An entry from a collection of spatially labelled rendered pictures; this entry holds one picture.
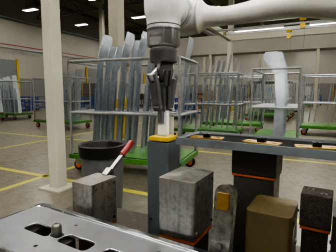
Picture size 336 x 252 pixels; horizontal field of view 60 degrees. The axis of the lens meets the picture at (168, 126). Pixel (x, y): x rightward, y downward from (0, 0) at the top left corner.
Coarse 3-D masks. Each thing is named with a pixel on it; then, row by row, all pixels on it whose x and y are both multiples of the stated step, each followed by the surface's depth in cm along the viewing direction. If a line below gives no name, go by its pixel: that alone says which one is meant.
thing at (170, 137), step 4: (152, 136) 80; (156, 136) 80; (160, 136) 79; (164, 136) 79; (168, 136) 79; (172, 136) 80; (176, 136) 82; (156, 140) 79; (160, 140) 79; (164, 140) 78; (168, 140) 78
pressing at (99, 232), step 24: (24, 216) 65; (48, 216) 65; (72, 216) 65; (0, 240) 54; (24, 240) 54; (48, 240) 54; (96, 240) 54; (120, 240) 54; (144, 240) 54; (168, 240) 54
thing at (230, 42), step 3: (228, 42) 1147; (231, 42) 1148; (228, 45) 1148; (231, 45) 1150; (228, 48) 1150; (231, 48) 1153; (228, 51) 1151; (231, 51) 1155; (228, 54) 1152; (228, 57) 1153; (228, 60) 1155; (231, 60) 1162; (231, 63) 1165; (228, 75) 1161; (228, 99) 1171
